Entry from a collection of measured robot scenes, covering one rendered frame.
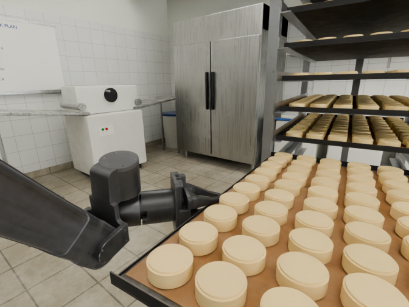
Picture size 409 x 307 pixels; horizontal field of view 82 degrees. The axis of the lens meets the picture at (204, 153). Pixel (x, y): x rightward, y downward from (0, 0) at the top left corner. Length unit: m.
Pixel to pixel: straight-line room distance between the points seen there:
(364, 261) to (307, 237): 0.06
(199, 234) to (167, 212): 0.11
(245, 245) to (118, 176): 0.19
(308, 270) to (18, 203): 0.28
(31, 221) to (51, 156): 3.72
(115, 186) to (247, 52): 2.83
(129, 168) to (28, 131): 3.54
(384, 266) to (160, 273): 0.23
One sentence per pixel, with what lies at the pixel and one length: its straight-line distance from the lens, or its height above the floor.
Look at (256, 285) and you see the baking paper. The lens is 0.28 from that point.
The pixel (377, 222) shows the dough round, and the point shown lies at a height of 1.03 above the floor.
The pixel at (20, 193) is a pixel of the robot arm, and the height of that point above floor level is 1.13.
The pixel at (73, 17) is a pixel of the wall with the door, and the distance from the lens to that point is 4.21.
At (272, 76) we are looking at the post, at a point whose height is 1.23.
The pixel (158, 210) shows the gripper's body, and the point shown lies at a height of 1.02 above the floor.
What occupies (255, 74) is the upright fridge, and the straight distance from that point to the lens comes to 3.01.
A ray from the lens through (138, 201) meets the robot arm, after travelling 0.40.
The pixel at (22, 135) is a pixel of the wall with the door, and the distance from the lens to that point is 3.85.
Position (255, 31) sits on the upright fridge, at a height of 1.77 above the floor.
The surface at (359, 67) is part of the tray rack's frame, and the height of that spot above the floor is 1.27.
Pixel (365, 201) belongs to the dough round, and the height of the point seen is 1.03.
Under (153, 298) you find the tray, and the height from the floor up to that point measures 1.03.
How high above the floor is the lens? 1.22
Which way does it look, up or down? 17 degrees down
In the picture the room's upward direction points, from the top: 1 degrees counter-clockwise
